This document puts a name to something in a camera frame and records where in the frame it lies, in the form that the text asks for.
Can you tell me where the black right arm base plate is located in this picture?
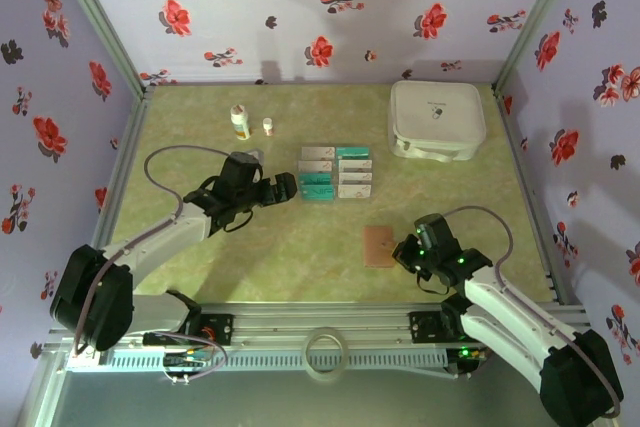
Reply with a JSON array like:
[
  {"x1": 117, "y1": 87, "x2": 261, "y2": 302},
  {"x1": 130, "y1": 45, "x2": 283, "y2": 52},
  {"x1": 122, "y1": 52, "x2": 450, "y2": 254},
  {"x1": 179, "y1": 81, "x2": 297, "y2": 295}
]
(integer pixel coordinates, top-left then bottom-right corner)
[{"x1": 408, "y1": 310, "x2": 451, "y2": 344}]

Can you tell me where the large white pill bottle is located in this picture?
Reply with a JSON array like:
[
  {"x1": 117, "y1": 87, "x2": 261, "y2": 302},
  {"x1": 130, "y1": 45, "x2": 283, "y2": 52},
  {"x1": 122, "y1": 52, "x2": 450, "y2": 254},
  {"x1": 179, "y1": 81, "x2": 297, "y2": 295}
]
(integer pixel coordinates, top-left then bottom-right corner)
[{"x1": 229, "y1": 103, "x2": 253, "y2": 141}]

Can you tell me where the slotted grey cable duct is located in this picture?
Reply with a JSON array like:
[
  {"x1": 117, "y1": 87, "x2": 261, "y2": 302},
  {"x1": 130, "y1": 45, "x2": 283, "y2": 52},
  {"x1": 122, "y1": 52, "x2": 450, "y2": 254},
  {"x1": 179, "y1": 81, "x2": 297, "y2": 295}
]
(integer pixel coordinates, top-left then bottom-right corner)
[{"x1": 99, "y1": 349, "x2": 449, "y2": 373}]

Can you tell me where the grey left arm cable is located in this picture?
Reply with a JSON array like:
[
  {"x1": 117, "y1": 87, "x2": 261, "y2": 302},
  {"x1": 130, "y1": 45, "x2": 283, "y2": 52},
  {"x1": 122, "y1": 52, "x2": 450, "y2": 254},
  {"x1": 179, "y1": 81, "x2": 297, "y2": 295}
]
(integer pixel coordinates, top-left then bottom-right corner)
[{"x1": 72, "y1": 145, "x2": 239, "y2": 356}]

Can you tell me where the grey right arm cable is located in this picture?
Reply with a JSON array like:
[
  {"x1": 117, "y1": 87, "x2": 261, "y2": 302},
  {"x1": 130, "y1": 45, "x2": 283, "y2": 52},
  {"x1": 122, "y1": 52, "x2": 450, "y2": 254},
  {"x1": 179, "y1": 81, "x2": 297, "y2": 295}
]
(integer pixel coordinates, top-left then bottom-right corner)
[{"x1": 439, "y1": 205, "x2": 625, "y2": 421}]

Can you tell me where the small circuit board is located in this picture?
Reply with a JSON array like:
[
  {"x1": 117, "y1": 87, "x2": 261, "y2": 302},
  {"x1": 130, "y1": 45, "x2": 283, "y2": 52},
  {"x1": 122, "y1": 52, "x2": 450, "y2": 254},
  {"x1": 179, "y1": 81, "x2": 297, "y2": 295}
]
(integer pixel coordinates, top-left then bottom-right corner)
[{"x1": 164, "y1": 349, "x2": 211, "y2": 369}]

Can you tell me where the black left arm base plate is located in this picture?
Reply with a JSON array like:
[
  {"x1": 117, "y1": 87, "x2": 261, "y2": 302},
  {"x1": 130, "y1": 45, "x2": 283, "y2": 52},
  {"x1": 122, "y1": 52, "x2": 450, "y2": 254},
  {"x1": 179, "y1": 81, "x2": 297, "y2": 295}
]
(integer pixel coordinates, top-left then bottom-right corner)
[{"x1": 199, "y1": 313, "x2": 235, "y2": 347}]

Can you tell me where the white zippered medicine pouch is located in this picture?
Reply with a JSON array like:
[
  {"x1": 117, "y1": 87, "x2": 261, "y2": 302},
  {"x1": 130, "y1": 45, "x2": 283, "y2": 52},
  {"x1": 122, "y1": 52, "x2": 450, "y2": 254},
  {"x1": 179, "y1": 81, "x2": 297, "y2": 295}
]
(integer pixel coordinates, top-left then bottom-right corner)
[{"x1": 387, "y1": 80, "x2": 488, "y2": 164}]

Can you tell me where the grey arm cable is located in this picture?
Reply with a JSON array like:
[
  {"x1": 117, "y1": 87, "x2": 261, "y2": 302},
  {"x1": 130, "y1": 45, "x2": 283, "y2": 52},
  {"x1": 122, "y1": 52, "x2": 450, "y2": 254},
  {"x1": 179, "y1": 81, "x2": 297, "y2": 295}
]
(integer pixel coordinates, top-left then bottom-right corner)
[
  {"x1": 72, "y1": 145, "x2": 239, "y2": 356},
  {"x1": 439, "y1": 205, "x2": 625, "y2": 421}
]

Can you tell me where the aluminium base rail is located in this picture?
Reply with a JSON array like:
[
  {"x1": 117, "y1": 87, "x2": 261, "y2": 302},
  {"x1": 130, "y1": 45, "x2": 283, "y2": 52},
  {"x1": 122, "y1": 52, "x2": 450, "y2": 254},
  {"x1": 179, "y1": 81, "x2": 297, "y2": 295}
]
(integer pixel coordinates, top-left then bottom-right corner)
[{"x1": 42, "y1": 301, "x2": 596, "y2": 348}]

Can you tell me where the black controller box green light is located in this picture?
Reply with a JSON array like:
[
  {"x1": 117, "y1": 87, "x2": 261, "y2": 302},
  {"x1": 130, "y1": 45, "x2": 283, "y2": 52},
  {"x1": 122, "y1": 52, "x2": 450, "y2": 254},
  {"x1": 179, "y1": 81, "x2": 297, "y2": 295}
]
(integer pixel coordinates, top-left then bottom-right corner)
[{"x1": 447, "y1": 344, "x2": 489, "y2": 378}]

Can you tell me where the grey cable loop at board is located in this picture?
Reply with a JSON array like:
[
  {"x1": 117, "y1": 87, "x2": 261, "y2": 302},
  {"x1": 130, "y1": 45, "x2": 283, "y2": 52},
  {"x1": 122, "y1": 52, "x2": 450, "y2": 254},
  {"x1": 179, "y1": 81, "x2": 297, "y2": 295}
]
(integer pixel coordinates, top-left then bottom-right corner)
[{"x1": 162, "y1": 331, "x2": 229, "y2": 386}]

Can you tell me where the aluminium frame post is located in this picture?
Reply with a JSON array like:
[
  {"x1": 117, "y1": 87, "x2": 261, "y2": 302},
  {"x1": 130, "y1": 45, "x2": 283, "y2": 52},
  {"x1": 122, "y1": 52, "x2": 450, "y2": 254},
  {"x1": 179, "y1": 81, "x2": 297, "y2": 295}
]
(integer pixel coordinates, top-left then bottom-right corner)
[
  {"x1": 492, "y1": 0, "x2": 586, "y2": 93},
  {"x1": 47, "y1": 0, "x2": 156, "y2": 98}
]

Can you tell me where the aluminium side rail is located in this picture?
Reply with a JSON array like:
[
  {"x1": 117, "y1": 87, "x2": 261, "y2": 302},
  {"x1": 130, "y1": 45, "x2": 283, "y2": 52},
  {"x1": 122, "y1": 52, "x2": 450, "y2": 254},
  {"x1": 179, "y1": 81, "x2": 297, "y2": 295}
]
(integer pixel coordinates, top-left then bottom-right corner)
[
  {"x1": 82, "y1": 91, "x2": 156, "y2": 258},
  {"x1": 492, "y1": 86, "x2": 576, "y2": 306}
]

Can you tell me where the clear tape ring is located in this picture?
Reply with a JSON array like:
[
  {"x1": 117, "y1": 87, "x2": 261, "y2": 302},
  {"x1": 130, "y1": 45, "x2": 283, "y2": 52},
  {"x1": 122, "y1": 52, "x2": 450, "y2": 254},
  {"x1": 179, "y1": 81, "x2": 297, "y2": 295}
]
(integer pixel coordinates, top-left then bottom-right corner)
[{"x1": 304, "y1": 326, "x2": 349, "y2": 383}]

